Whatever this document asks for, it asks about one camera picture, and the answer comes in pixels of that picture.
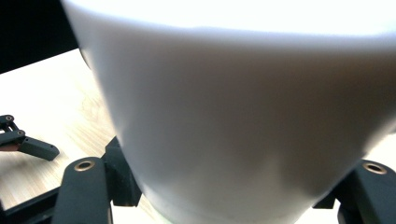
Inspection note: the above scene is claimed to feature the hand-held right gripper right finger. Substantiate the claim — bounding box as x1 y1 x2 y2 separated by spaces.
312 191 339 210

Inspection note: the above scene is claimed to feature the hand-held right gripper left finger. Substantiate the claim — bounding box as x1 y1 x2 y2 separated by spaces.
104 136 143 208

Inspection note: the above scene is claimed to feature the white jug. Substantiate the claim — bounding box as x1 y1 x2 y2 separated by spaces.
60 0 396 224

